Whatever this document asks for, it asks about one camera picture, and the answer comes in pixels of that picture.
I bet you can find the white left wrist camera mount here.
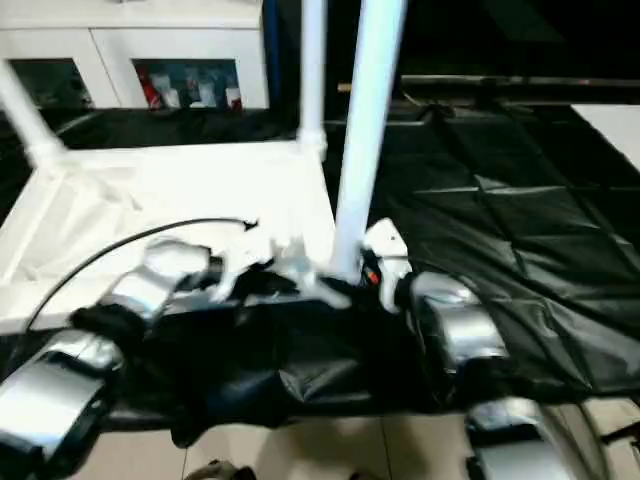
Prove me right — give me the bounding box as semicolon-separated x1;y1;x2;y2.
213;231;307;305

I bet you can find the black mat cloth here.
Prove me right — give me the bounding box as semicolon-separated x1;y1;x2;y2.
0;97;640;449

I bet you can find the grey low shelf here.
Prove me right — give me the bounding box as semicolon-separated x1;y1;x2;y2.
398;73;640;102

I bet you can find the black backdrop cloth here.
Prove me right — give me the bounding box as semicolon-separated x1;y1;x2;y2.
279;0;640;116

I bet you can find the white plastic table leg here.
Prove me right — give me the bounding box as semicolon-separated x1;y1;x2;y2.
328;0;410;285
0;58;70;170
297;0;331;152

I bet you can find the white plastic table top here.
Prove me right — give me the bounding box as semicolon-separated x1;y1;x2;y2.
0;141;352;327

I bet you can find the white glass-door cabinet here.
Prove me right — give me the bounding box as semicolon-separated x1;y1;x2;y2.
0;0;272;112

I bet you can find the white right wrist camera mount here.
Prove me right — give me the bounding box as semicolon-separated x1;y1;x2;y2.
361;217;415;315

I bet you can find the dark blue vertical panel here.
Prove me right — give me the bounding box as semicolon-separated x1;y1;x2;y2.
262;0;282;110

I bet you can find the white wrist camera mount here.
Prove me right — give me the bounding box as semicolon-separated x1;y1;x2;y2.
213;231;307;305
361;217;415;315

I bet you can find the red bottle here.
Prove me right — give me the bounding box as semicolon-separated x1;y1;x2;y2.
137;68;165;111

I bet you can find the black table stand leg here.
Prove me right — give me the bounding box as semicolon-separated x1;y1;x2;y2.
598;421;640;445

